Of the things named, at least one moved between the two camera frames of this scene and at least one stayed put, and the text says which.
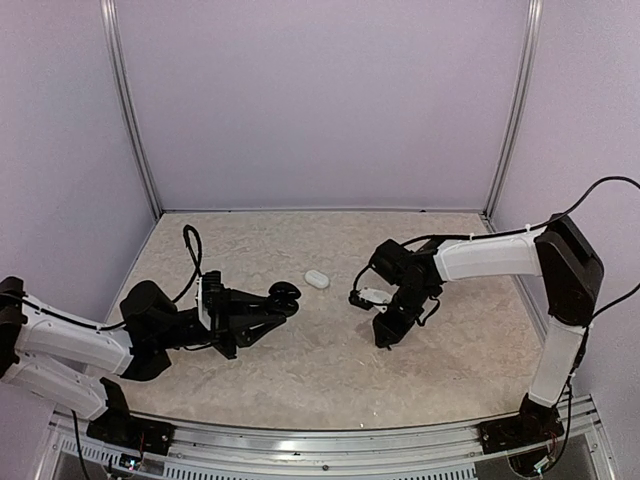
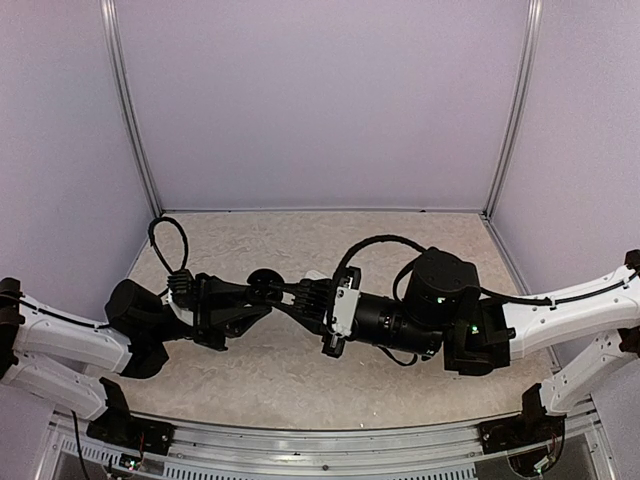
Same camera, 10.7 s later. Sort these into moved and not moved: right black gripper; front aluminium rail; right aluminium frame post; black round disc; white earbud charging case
Moved: right black gripper; black round disc
Not moved: white earbud charging case; right aluminium frame post; front aluminium rail
